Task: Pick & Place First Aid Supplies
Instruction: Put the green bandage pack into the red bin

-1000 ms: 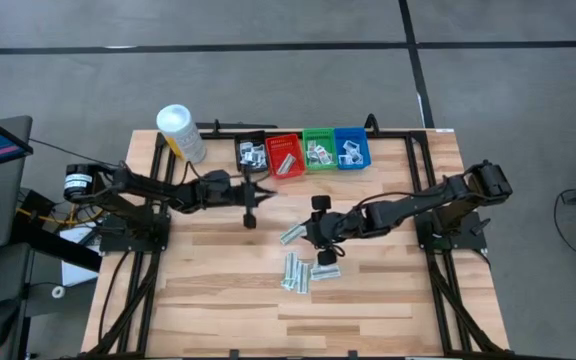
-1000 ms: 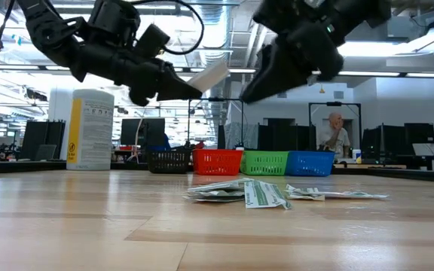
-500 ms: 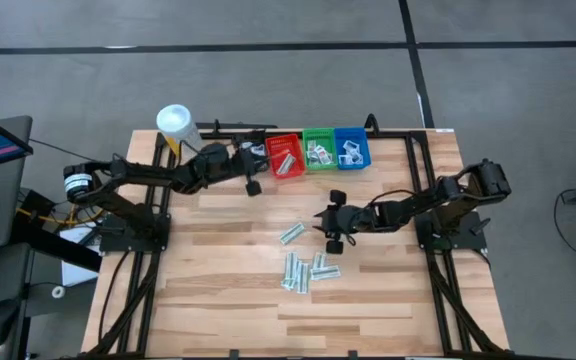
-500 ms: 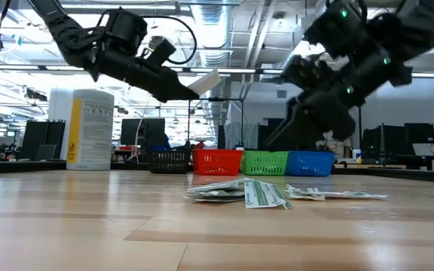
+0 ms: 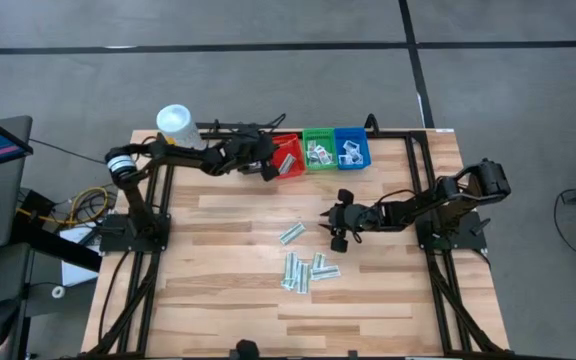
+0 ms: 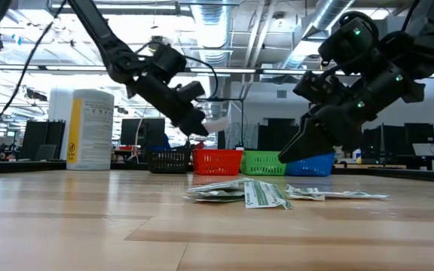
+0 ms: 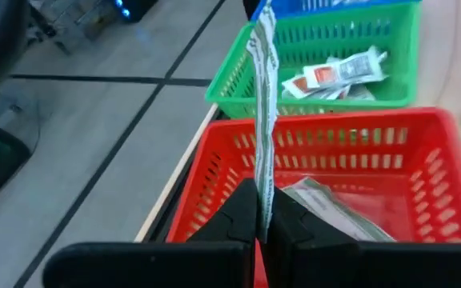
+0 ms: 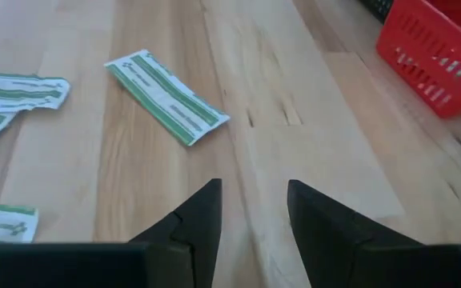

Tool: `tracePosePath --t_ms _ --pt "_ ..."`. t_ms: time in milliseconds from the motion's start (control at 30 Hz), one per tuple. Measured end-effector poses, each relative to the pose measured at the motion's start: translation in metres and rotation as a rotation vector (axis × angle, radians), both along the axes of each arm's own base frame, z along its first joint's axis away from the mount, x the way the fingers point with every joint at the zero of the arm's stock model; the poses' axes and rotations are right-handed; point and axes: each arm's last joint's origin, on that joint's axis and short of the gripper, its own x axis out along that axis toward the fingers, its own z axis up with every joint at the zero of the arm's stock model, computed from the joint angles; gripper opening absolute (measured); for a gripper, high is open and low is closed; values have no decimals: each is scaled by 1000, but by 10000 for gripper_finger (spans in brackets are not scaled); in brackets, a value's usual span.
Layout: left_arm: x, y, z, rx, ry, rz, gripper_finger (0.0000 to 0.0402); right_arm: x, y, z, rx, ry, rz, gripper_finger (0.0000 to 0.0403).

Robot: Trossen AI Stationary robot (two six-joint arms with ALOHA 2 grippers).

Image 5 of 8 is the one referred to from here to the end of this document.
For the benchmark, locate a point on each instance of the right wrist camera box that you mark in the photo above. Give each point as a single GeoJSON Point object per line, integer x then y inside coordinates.
{"type": "Point", "coordinates": [345, 196]}

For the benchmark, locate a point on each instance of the white paper sheet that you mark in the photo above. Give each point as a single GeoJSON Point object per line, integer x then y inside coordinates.
{"type": "Point", "coordinates": [75, 260]}

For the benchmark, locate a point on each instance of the white tape roll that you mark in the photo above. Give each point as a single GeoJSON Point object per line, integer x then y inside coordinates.
{"type": "Point", "coordinates": [58, 289]}

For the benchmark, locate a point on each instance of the red plastic basket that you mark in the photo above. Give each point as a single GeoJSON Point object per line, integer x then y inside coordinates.
{"type": "Point", "coordinates": [293, 145]}

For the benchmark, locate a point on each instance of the green plastic basket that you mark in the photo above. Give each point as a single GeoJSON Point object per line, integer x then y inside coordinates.
{"type": "Point", "coordinates": [320, 134]}

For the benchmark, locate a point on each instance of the black round object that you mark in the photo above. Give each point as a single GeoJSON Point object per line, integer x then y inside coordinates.
{"type": "Point", "coordinates": [246, 348]}

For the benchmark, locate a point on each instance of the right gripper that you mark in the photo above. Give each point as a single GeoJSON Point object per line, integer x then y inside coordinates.
{"type": "Point", "coordinates": [358, 220]}

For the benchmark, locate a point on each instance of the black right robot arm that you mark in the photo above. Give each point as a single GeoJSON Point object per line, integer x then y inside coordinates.
{"type": "Point", "coordinates": [418, 205]}

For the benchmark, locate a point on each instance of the blue plastic basket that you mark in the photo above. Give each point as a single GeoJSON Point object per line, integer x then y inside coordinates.
{"type": "Point", "coordinates": [350, 134]}

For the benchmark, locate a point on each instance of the grey side desk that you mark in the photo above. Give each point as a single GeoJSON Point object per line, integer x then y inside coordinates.
{"type": "Point", "coordinates": [43, 320]}

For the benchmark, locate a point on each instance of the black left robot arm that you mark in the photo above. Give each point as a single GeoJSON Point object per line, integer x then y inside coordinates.
{"type": "Point", "coordinates": [183, 157]}

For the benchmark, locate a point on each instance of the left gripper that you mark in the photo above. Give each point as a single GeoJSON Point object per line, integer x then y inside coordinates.
{"type": "Point", "coordinates": [243, 155]}

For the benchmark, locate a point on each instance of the black cart beam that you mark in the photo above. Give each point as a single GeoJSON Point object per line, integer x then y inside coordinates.
{"type": "Point", "coordinates": [58, 245]}

